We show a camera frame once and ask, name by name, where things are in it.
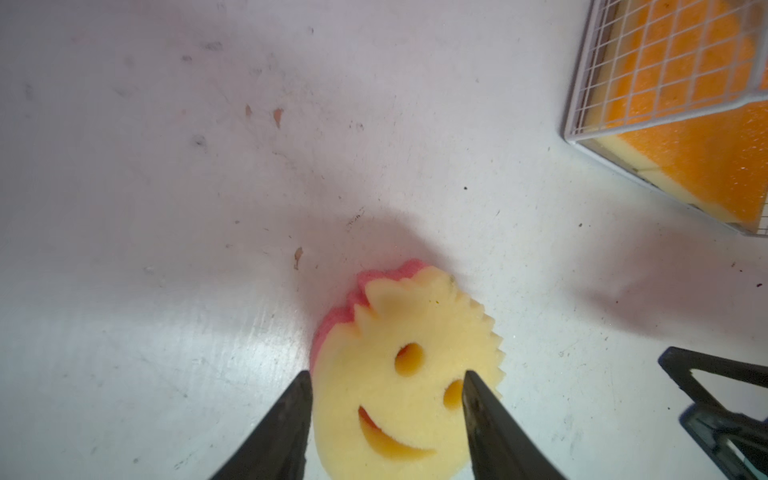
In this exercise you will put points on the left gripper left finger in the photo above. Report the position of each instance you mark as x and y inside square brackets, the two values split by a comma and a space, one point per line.
[276, 448]

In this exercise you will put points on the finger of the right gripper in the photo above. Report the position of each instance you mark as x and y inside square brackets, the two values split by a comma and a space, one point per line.
[679, 364]
[735, 443]

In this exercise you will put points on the yellow smiley sponge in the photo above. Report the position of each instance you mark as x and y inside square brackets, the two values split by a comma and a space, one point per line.
[387, 372]

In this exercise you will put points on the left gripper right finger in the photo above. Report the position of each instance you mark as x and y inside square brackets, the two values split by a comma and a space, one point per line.
[499, 448]

